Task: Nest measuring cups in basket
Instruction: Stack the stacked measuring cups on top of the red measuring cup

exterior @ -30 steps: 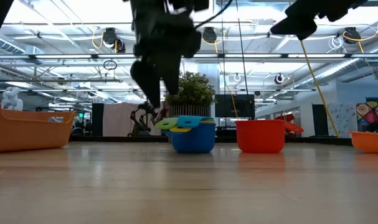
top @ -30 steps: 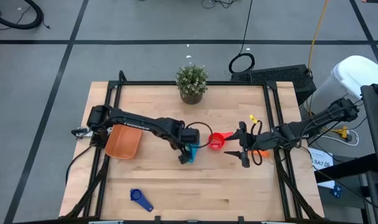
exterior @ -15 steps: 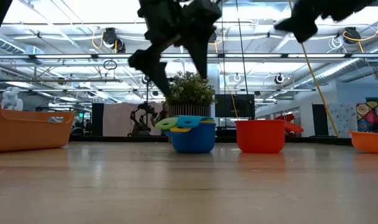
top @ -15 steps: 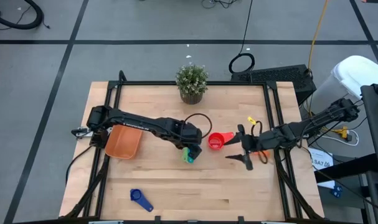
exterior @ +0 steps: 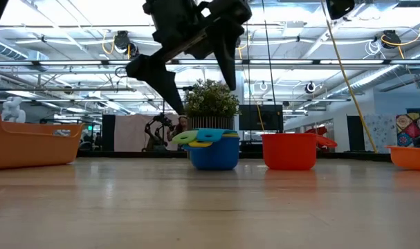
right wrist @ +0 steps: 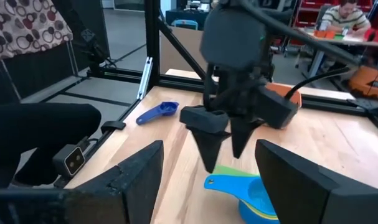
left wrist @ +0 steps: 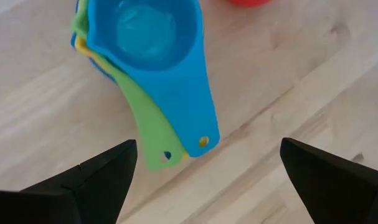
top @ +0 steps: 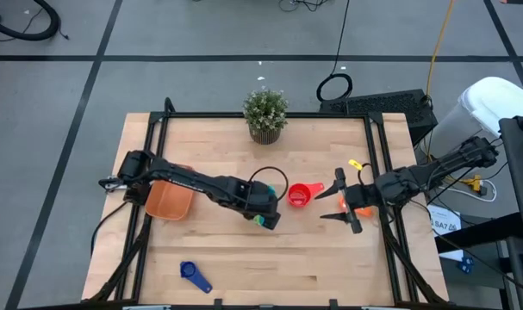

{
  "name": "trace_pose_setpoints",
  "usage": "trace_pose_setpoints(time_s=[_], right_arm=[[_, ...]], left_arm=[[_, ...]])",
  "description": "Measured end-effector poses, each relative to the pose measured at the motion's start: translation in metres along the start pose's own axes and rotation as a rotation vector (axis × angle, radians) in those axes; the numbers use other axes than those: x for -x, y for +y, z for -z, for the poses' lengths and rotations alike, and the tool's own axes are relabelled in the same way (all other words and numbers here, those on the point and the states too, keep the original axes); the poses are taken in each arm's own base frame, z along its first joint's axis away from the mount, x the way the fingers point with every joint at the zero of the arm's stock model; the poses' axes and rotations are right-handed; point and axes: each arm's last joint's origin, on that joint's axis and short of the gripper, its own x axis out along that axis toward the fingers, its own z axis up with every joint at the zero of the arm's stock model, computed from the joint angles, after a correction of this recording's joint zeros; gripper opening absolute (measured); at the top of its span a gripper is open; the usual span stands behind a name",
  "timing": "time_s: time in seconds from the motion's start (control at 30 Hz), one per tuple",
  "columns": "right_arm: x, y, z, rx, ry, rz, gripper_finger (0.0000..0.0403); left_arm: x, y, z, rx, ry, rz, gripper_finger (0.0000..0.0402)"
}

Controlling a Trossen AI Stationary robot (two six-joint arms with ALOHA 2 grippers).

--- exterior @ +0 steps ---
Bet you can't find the yellow hanging cable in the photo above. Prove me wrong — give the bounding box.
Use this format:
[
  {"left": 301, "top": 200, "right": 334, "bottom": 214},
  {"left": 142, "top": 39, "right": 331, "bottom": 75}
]
[{"left": 319, "top": 0, "right": 378, "bottom": 153}]

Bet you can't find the medium blue measuring cup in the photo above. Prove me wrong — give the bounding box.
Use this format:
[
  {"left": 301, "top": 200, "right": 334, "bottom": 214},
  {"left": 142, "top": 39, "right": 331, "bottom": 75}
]
[{"left": 183, "top": 136, "right": 241, "bottom": 171}]

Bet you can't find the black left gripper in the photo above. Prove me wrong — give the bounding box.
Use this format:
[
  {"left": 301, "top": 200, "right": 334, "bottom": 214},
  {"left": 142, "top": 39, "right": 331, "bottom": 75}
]
[{"left": 126, "top": 0, "right": 253, "bottom": 116}]

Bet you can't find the green measuring cup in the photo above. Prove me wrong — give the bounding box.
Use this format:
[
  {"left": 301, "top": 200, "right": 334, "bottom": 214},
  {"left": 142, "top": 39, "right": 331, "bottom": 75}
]
[{"left": 171, "top": 129, "right": 199, "bottom": 145}]

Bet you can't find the red background object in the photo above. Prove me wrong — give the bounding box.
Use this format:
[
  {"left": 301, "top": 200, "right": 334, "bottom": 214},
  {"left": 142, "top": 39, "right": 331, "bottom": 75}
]
[{"left": 304, "top": 125, "right": 330, "bottom": 153}]

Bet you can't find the light blue measuring cup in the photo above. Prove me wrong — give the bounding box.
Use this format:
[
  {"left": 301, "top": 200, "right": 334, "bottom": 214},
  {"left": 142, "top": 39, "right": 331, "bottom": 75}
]
[{"left": 194, "top": 128, "right": 235, "bottom": 143}]

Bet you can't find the red measuring cup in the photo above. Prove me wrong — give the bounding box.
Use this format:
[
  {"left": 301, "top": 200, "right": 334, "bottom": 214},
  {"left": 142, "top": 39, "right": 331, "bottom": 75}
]
[{"left": 260, "top": 133, "right": 338, "bottom": 171}]

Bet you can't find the colourful wall poster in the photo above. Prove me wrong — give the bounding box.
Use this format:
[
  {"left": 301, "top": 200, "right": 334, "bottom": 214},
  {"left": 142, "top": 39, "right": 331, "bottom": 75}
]
[{"left": 395, "top": 113, "right": 420, "bottom": 148}]

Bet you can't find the person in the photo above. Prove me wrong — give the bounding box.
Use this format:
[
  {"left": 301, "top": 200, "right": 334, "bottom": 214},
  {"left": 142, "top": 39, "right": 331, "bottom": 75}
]
[{"left": 166, "top": 116, "right": 190, "bottom": 142}]

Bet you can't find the green plant in striped pot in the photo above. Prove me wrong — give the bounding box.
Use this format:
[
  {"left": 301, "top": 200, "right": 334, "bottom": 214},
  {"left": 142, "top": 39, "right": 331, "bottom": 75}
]
[{"left": 183, "top": 78, "right": 241, "bottom": 132}]

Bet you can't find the orange plastic basket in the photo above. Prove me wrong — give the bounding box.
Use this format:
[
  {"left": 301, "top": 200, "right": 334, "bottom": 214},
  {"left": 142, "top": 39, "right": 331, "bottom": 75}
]
[{"left": 0, "top": 107, "right": 85, "bottom": 170}]

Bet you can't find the yellow measuring cup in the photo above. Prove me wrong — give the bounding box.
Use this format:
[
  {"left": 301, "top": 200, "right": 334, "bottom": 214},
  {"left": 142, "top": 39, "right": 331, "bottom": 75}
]
[{"left": 188, "top": 133, "right": 240, "bottom": 149}]

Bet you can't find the white patterned panel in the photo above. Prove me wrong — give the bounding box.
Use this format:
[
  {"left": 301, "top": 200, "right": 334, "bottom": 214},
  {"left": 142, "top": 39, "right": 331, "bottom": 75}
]
[{"left": 363, "top": 113, "right": 397, "bottom": 153}]

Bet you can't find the black upright panel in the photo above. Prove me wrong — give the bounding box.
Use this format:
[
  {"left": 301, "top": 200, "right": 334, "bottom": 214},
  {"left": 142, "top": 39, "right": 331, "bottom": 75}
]
[{"left": 102, "top": 114, "right": 116, "bottom": 152}]

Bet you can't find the black hanging cable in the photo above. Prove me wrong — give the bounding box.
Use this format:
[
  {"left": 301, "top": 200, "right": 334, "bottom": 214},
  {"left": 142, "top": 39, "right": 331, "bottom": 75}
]
[{"left": 261, "top": 0, "right": 278, "bottom": 107}]

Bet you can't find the beige cloth curtain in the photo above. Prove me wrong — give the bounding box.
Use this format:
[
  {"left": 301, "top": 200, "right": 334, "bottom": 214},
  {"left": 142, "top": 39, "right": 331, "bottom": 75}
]
[{"left": 114, "top": 113, "right": 185, "bottom": 150}]

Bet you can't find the black monitor screen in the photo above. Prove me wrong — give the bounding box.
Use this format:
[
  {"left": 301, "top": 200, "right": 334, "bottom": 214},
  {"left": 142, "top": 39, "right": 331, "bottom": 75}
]
[{"left": 239, "top": 104, "right": 284, "bottom": 132}]

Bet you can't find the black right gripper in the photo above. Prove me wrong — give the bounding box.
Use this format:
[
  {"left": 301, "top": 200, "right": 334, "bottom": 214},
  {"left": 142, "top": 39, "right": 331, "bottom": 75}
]
[{"left": 325, "top": 0, "right": 356, "bottom": 21}]

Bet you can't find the orange measuring cup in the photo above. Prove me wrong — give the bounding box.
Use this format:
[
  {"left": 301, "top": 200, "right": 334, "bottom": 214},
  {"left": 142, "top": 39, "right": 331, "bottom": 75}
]
[{"left": 385, "top": 145, "right": 420, "bottom": 172}]

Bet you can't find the black door panel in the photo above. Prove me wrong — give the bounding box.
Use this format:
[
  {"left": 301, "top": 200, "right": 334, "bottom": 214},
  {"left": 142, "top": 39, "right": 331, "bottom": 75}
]
[{"left": 347, "top": 116, "right": 365, "bottom": 152}]

